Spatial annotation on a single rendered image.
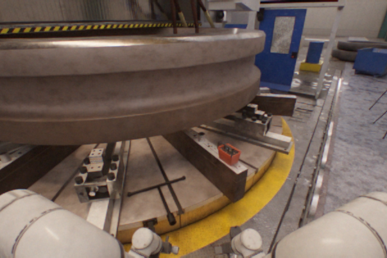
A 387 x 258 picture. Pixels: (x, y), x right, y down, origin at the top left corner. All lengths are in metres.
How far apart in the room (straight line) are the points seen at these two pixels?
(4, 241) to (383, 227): 0.67
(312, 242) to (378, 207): 0.16
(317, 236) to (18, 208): 0.56
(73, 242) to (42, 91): 1.96
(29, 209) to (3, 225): 0.05
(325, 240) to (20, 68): 2.15
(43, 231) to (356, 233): 0.54
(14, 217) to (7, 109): 2.18
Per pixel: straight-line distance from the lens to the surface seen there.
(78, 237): 0.45
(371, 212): 0.52
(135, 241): 0.99
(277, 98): 4.04
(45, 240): 0.45
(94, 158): 2.03
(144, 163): 2.66
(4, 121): 2.56
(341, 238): 0.45
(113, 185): 1.96
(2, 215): 0.54
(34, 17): 4.44
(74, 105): 2.19
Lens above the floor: 1.89
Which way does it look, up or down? 28 degrees down
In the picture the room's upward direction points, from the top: straight up
